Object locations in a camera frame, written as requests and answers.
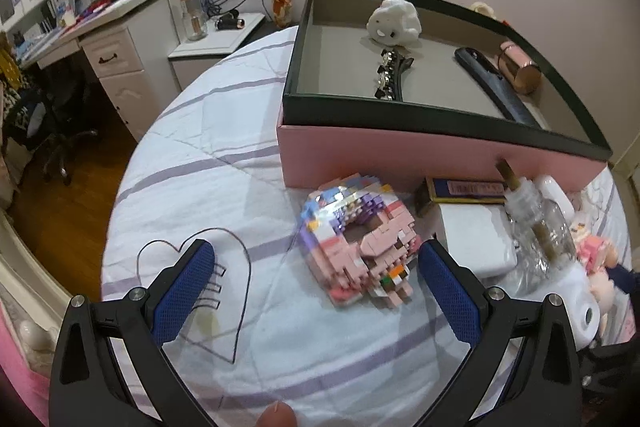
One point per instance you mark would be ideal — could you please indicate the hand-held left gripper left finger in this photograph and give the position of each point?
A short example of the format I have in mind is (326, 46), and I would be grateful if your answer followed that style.
(182, 294)

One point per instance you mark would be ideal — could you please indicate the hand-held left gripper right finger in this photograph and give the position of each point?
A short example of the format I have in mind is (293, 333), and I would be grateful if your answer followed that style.
(450, 297)

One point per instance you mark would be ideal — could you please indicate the pastel building block figure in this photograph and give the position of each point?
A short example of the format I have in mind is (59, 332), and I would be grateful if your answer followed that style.
(360, 247)

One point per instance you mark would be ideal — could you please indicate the pink box with dark rim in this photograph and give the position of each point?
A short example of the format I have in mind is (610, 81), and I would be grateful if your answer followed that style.
(400, 152)

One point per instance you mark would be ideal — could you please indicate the person's left hand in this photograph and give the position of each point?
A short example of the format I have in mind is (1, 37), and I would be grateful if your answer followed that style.
(276, 414)

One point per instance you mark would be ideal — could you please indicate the white power adapter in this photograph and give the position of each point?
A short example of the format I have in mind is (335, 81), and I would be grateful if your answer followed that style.
(470, 237)

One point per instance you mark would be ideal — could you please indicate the blue and gold small box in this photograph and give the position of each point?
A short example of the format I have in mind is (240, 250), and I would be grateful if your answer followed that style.
(470, 188)

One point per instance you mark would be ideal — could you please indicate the clear glass bottle gold cap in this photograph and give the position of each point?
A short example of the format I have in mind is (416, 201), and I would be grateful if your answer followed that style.
(537, 227)

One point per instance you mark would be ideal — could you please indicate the pink doll figure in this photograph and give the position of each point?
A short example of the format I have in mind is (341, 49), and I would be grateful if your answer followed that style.
(592, 252)

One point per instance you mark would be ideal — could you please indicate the black office chair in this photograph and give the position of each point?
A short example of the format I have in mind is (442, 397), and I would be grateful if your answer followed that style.
(55, 122)

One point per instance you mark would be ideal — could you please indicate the black rhinestone hair clip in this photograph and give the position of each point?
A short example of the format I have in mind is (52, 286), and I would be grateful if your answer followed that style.
(389, 74)

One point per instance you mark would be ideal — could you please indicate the rose gold cylinder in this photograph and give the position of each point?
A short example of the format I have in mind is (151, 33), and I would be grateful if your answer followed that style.
(520, 67)

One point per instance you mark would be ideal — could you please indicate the white desk with drawers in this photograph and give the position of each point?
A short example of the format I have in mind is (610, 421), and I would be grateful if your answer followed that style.
(125, 57)

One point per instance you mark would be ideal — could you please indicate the white nightstand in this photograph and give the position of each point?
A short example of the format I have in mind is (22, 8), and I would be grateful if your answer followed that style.
(220, 44)

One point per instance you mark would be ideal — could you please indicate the glass bottle with orange cap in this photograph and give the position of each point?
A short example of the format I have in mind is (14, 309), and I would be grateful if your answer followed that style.
(192, 19)

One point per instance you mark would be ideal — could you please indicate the small black device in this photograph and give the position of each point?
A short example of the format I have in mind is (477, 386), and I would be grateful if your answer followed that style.
(230, 22)

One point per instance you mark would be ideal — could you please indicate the white cloud plush toy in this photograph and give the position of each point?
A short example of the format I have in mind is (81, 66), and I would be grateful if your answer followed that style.
(395, 19)

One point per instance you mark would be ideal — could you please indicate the cream plush toy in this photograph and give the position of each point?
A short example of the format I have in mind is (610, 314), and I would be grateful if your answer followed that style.
(485, 9)

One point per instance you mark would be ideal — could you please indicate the orange snack bag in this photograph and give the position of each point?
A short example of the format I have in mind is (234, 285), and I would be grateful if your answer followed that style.
(281, 2)

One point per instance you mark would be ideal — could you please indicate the white mini camera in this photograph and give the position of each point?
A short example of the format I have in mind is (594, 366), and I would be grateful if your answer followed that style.
(575, 302)

